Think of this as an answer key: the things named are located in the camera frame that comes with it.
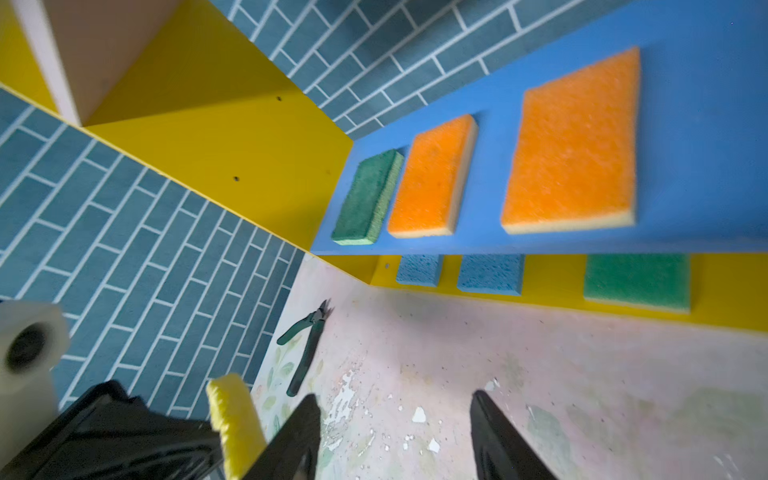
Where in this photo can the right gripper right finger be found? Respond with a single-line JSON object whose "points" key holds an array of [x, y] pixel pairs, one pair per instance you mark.
{"points": [[500, 451]]}

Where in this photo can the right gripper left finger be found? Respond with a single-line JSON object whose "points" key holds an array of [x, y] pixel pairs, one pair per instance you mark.
{"points": [[294, 452]]}

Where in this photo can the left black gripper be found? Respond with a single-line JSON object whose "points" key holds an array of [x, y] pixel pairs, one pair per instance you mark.
{"points": [[107, 434]]}

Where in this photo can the yellow sponge front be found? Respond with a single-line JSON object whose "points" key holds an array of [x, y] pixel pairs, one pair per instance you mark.
{"points": [[234, 417]]}

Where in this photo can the bright green sponge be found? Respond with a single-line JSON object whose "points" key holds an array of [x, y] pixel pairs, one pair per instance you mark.
{"points": [[660, 282]]}

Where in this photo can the orange sponge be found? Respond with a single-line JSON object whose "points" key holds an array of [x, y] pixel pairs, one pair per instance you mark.
{"points": [[430, 193]]}

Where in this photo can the dark green scrub sponge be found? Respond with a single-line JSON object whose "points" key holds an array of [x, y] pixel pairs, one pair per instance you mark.
{"points": [[367, 201]]}

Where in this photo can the pale yellow sponge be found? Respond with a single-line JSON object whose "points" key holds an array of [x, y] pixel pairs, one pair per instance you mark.
{"points": [[574, 165]]}

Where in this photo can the yellow pink blue shelf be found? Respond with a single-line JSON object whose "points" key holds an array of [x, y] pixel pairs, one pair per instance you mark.
{"points": [[176, 86]]}

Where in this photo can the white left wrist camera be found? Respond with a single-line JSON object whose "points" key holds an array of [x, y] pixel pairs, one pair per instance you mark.
{"points": [[34, 338]]}

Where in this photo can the green handled pliers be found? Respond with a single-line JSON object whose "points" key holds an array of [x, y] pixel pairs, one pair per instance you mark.
{"points": [[315, 323]]}

